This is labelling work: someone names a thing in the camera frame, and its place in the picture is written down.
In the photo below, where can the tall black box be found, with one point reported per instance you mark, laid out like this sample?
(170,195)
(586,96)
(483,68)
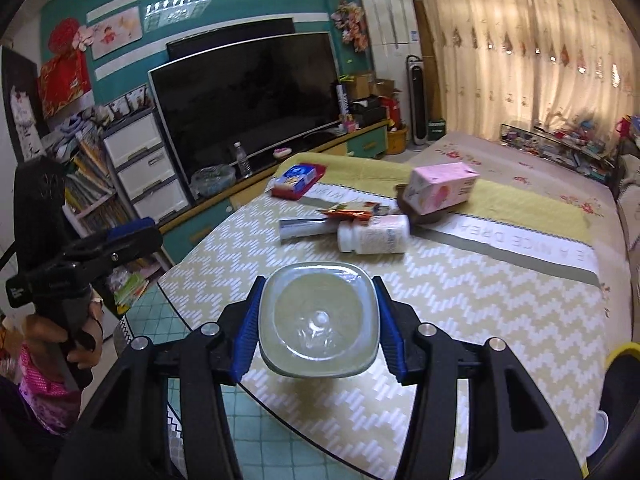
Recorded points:
(343,100)

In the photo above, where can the tower fan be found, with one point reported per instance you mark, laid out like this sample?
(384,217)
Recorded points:
(417,100)

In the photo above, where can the white standing air conditioner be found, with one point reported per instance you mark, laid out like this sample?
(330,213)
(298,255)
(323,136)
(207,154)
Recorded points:
(390,25)

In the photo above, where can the white pill bottle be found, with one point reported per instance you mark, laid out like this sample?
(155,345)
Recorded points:
(375,237)

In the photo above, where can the silver tube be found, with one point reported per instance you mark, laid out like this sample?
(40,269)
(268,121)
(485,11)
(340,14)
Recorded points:
(305,227)

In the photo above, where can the floral bedsheet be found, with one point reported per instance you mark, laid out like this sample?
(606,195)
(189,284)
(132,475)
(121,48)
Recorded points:
(525,170)

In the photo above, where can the yellow basket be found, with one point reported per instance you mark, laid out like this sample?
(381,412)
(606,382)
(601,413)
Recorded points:
(397,142)

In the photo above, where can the blue and red packet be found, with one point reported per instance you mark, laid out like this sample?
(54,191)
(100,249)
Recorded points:
(297,175)

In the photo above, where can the clear water bottle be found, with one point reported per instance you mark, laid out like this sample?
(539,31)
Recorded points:
(243,162)

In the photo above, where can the bookshelf with books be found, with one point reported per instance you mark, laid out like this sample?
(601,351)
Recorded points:
(90,170)

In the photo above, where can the beige sofa with deer covers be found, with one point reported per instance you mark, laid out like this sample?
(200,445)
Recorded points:
(631,220)

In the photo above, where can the black flat television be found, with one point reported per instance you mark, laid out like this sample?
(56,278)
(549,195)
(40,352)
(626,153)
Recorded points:
(240,100)

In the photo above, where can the clear plastic container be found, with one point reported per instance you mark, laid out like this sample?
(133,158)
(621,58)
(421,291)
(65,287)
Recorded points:
(320,320)

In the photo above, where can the cartoon wall poster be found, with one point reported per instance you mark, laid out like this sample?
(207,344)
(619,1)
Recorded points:
(115,32)

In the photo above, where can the black wall panel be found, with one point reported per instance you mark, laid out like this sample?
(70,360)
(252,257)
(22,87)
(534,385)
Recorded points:
(225,35)

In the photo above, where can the red gift bag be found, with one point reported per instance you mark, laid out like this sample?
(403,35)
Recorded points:
(65,85)

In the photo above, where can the black wall hanging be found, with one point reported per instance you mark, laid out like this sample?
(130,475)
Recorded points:
(20,75)

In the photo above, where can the red fire extinguisher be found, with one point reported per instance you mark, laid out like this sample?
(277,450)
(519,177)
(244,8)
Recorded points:
(392,110)

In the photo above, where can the orange snack wrapper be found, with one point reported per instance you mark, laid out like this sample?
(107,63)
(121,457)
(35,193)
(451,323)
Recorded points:
(350,208)

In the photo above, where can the white drawer unit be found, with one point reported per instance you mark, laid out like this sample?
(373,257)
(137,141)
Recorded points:
(145,170)

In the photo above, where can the red paper wall ornament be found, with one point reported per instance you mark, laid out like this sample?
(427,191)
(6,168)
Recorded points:
(65,35)

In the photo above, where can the yellow-rimmed dark waste bin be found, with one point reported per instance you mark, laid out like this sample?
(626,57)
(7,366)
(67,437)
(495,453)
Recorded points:
(617,395)

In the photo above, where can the dark green box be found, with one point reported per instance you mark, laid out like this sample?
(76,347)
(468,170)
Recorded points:
(436,130)

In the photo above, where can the teal television cabinet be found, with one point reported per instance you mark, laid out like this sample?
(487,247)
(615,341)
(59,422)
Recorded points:
(367,145)

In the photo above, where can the cardboard box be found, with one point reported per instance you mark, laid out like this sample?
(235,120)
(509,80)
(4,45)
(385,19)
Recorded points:
(370,87)

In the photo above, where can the glass coffee table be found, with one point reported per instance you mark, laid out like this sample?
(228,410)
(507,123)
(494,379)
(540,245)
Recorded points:
(515,130)

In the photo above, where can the artificial flower decoration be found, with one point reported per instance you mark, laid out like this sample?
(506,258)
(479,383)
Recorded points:
(350,22)

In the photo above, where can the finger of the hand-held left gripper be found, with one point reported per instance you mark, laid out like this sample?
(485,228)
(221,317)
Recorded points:
(132,232)

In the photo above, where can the cream embroidered curtain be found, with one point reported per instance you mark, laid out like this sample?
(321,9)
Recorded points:
(575,35)
(465,50)

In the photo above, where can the pink carton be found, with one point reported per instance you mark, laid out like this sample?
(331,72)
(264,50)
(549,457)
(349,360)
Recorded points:
(440,187)

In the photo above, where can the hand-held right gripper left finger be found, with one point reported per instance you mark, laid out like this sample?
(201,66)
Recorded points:
(247,330)

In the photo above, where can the person's left hand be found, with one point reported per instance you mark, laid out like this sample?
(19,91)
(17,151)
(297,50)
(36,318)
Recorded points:
(45,330)

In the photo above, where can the glass ashtray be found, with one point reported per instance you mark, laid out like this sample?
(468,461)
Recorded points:
(212,180)

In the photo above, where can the zigzag patterned tablecloth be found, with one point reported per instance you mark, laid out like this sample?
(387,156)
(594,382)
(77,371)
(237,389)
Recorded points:
(475,300)

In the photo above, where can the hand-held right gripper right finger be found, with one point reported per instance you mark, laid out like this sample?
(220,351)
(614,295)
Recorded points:
(392,330)

